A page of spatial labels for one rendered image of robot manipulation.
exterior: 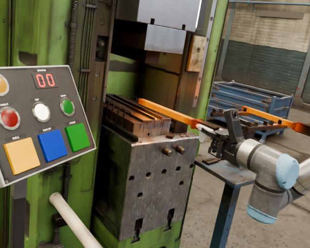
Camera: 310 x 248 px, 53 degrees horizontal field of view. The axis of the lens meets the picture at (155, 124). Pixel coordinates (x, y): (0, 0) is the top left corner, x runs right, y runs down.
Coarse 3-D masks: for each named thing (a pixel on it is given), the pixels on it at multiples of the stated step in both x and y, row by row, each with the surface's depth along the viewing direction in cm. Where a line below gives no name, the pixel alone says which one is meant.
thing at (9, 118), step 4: (4, 112) 73; (8, 112) 74; (12, 112) 75; (4, 116) 73; (8, 116) 74; (12, 116) 75; (16, 116) 76; (4, 120) 73; (8, 120) 74; (12, 120) 75; (16, 120) 76; (8, 124) 74; (12, 124) 74
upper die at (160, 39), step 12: (120, 24) 128; (132, 24) 121; (144, 24) 115; (120, 36) 128; (132, 36) 121; (144, 36) 116; (156, 36) 118; (168, 36) 121; (180, 36) 125; (144, 48) 116; (156, 48) 120; (168, 48) 123; (180, 48) 127
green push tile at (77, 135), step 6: (72, 126) 91; (78, 126) 93; (66, 132) 89; (72, 132) 90; (78, 132) 92; (84, 132) 94; (72, 138) 90; (78, 138) 92; (84, 138) 94; (72, 144) 89; (78, 144) 91; (84, 144) 93; (72, 150) 89; (78, 150) 91
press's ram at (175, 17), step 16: (128, 0) 113; (144, 0) 110; (160, 0) 114; (176, 0) 118; (192, 0) 123; (128, 16) 114; (144, 16) 112; (160, 16) 116; (176, 16) 120; (192, 16) 125
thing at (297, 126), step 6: (252, 108) 165; (258, 114) 160; (264, 114) 157; (270, 114) 157; (276, 120) 152; (282, 120) 149; (294, 126) 144; (300, 126) 143; (306, 126) 141; (300, 132) 142; (306, 132) 141
